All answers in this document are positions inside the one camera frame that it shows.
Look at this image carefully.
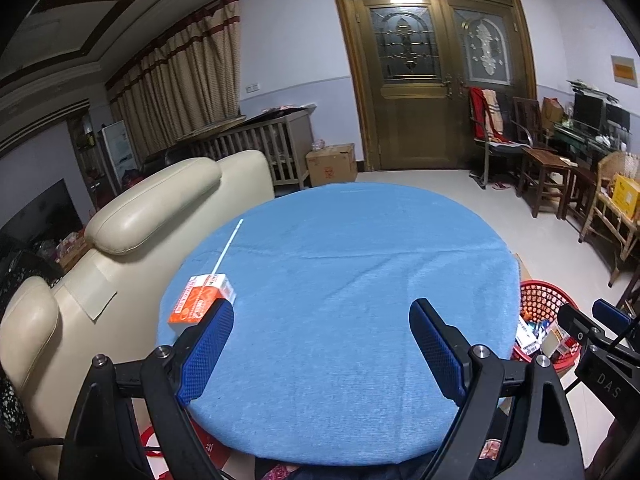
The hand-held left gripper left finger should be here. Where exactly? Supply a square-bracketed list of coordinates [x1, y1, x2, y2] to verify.
[65, 299, 235, 480]

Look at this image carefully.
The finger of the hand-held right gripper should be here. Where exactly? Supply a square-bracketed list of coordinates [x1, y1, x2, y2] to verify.
[593, 299, 633, 333]
[556, 304, 603, 348]

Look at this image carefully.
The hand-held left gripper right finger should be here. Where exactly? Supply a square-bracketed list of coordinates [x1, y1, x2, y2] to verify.
[409, 298, 586, 480]

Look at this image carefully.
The red plastic basket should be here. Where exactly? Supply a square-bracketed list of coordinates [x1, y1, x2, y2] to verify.
[511, 280, 583, 373]

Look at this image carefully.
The orange and white box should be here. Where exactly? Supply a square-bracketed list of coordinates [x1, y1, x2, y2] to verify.
[166, 272, 237, 333]

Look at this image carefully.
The flat cardboard piece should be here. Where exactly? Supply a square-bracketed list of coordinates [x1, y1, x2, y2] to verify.
[514, 252, 535, 283]

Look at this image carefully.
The red gift bag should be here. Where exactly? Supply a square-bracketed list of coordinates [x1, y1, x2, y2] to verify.
[140, 420, 236, 480]

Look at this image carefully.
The blue tablecloth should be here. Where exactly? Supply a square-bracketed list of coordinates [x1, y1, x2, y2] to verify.
[157, 182, 522, 468]

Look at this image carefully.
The white straw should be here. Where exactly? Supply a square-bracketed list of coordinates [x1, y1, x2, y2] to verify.
[210, 218, 245, 277]

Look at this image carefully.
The yellow cardboard box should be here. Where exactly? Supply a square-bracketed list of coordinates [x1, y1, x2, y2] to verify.
[612, 174, 640, 221]

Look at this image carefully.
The beige paper sheet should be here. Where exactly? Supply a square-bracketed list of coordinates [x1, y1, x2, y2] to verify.
[62, 260, 118, 321]

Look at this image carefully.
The dark wooden stool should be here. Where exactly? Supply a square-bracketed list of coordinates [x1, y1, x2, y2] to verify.
[562, 165, 601, 221]

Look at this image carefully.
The cream leather sofa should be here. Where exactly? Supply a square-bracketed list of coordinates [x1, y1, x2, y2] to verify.
[0, 150, 276, 411]

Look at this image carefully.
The dark wooden chair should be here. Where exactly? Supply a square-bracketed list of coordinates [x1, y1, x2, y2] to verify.
[512, 96, 573, 218]

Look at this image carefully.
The pile of snack packets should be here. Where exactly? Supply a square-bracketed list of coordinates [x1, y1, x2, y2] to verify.
[52, 229, 90, 266]

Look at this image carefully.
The glass desk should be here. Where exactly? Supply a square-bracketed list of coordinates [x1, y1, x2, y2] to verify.
[550, 125, 636, 171]

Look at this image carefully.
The metal chair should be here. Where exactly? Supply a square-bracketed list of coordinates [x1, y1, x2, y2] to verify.
[467, 87, 531, 191]

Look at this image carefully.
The black monitor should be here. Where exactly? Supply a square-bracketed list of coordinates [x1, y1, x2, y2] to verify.
[572, 91, 608, 131]
[605, 102, 632, 136]

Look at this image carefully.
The black patterned cloth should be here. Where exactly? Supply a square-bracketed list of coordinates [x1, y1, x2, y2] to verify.
[0, 247, 66, 453]

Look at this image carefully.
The brown cardboard box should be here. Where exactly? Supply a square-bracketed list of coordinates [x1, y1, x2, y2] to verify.
[305, 143, 358, 188]

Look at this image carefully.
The black television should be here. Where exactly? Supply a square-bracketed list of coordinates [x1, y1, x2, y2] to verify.
[0, 178, 83, 248]

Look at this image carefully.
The white fridge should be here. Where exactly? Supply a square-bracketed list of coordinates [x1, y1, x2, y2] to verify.
[97, 120, 140, 186]

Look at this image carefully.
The wooden double door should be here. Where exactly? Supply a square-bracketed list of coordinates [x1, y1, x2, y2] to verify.
[325, 0, 538, 172]

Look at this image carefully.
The wooden display cabinet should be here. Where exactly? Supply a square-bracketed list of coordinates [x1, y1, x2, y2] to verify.
[66, 110, 113, 211]

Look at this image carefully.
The red striped cloth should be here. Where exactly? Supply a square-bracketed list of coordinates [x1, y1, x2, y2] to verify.
[470, 87, 508, 143]

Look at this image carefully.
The wooden crib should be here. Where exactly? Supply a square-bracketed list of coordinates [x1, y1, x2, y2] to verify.
[177, 107, 316, 191]

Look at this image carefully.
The beige curtain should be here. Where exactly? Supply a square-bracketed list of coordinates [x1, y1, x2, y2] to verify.
[105, 0, 243, 161]

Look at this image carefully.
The orange wall sign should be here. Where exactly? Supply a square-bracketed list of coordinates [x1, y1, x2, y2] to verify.
[611, 54, 637, 87]

